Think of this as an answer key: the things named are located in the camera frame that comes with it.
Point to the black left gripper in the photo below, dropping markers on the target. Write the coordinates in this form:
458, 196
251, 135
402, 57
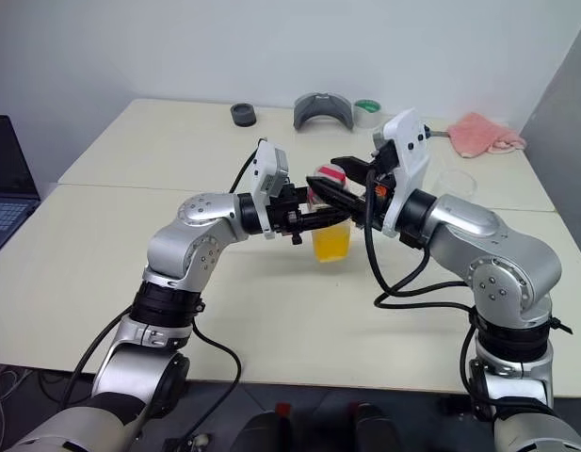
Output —
283, 216

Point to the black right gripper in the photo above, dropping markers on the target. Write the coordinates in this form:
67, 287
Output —
382, 188

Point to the red bottle cap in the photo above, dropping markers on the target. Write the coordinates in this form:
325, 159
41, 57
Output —
330, 172

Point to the clear bottle of orange drink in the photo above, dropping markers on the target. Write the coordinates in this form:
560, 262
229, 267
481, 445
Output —
332, 242

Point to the clear wine glass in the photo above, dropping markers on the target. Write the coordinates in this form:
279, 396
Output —
464, 181

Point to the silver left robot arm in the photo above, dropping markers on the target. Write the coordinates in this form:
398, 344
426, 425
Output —
177, 245

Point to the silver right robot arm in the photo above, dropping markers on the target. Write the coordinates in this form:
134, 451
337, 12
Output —
497, 245

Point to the tape roll with green core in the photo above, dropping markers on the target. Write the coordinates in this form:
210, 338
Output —
366, 113

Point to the gray curved visor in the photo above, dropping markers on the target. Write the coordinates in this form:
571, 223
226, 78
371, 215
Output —
324, 113

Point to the black round container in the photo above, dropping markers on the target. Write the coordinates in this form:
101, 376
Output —
244, 114

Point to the pink cloth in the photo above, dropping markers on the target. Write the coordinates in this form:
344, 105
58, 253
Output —
483, 134

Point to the gray partition panel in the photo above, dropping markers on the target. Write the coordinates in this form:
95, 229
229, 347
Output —
563, 117

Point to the dark rounded shape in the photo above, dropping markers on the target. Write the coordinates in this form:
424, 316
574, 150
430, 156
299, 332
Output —
377, 428
266, 433

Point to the black flat device white knob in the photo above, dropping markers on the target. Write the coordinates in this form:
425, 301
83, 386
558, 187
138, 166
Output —
184, 443

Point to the dark laptop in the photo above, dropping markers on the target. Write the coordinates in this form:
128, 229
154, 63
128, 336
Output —
7, 165

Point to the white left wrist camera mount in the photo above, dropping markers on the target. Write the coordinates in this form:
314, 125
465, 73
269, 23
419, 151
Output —
266, 174

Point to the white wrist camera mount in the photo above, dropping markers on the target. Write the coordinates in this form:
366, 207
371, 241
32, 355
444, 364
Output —
266, 174
412, 155

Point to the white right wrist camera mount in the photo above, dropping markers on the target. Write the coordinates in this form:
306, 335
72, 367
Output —
412, 155

